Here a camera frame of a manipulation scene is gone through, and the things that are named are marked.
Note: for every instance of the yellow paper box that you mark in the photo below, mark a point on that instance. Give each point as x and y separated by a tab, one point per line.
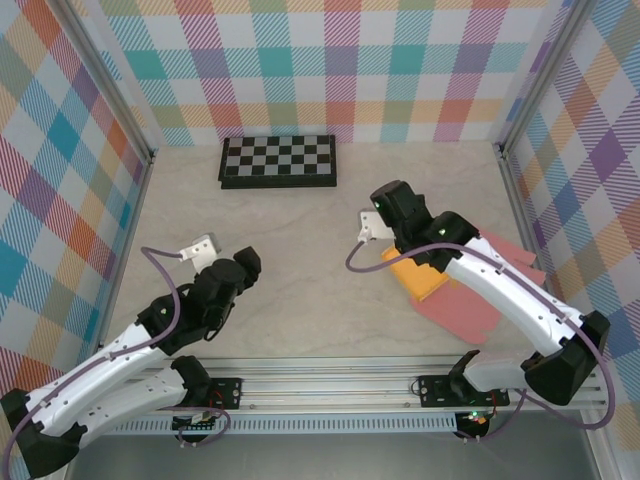
420	280

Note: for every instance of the pink paper box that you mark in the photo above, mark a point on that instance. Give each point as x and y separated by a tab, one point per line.
450	310

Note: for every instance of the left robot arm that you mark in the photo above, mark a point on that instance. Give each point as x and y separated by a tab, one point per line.
100	375

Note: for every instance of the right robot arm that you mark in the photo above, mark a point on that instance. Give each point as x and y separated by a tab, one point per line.
500	290

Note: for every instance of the black folding chessboard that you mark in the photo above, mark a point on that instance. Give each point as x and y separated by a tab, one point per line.
277	157

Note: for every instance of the small controller board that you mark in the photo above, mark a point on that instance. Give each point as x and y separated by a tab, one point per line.
475	418
200	419

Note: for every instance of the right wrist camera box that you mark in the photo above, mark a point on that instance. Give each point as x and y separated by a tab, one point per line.
372	222

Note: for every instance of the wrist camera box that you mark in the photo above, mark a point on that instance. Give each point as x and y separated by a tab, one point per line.
372	222
202	250

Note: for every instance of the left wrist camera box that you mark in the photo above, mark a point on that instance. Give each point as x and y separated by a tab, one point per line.
202	250

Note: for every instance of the aluminium side rail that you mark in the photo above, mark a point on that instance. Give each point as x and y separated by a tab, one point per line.
122	260
524	225

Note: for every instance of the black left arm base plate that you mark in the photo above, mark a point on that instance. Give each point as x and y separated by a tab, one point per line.
227	392

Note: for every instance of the aluminium mounting rail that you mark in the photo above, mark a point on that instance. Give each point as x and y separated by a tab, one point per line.
325	385

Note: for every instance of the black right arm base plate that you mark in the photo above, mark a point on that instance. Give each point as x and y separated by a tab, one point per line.
432	392

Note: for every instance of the aluminium frame post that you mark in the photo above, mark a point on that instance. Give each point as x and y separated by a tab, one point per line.
110	82
537	75

